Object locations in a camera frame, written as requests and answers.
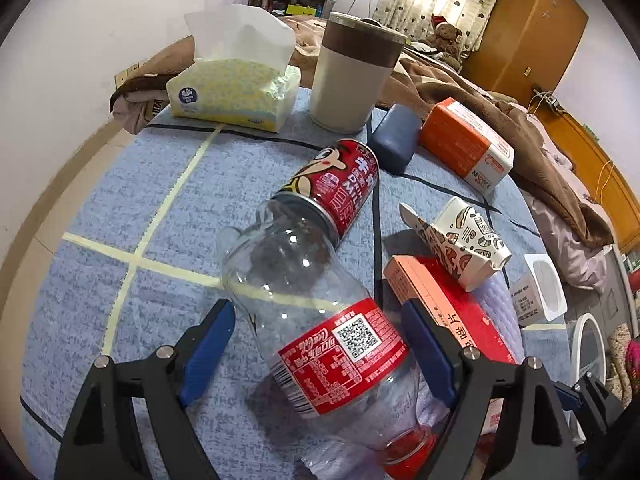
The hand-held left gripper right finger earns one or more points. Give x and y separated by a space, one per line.
430 355

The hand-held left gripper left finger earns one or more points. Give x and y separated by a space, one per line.
210 350

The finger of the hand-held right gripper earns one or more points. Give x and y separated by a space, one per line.
595 400

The white trash bin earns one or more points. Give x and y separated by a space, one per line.
587 350

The clear plastic bottle red label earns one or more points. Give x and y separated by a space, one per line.
300 280

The red drink can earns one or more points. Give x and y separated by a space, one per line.
345 185

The colourful clothes pile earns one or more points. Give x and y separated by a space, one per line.
625 355

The flat red box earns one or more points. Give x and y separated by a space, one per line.
450 300

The small white box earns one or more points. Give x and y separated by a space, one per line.
542 280

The blue checked tablecloth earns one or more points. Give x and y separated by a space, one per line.
150 200

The pale pink quilt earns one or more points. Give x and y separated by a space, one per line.
565 240

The orange white carton box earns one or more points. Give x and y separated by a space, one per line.
455 140

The dark blue case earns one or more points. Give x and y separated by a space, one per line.
395 135

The brown fleece blanket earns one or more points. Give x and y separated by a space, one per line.
500 105

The yellow white tissue pack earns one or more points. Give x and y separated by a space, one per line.
225 90

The beige tumbler brown band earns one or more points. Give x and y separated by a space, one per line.
345 90

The brown teddy bear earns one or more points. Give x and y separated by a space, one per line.
447 35

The wooden wardrobe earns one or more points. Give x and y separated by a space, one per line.
525 30

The wooden bed frame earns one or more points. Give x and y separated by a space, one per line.
590 150

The wall socket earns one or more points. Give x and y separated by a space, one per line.
122 77

